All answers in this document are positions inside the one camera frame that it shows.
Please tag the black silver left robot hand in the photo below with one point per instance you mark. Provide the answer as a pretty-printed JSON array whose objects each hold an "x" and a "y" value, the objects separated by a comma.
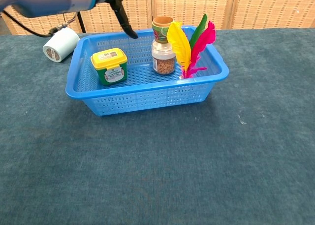
[{"x": 120, "y": 10}]

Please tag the small floral printed cup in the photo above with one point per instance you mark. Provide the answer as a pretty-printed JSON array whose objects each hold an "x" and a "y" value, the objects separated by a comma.
[{"x": 161, "y": 31}]

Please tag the green container with yellow lid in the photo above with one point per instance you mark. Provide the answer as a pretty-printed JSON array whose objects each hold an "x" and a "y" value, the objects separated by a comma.
[{"x": 110, "y": 67}]

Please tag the clear jar with brown pellets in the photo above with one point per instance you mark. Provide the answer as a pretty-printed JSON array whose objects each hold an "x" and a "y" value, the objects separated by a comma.
[{"x": 163, "y": 60}]

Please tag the colourful feather shuttlecock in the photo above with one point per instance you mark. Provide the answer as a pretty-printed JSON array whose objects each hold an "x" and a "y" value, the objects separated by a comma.
[{"x": 182, "y": 47}]

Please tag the blue perforated plastic basket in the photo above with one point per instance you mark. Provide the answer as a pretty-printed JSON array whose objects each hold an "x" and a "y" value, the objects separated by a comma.
[{"x": 147, "y": 99}]

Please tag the dark blue table mat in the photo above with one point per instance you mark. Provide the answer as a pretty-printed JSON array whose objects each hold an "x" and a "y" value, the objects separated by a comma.
[{"x": 147, "y": 166}]

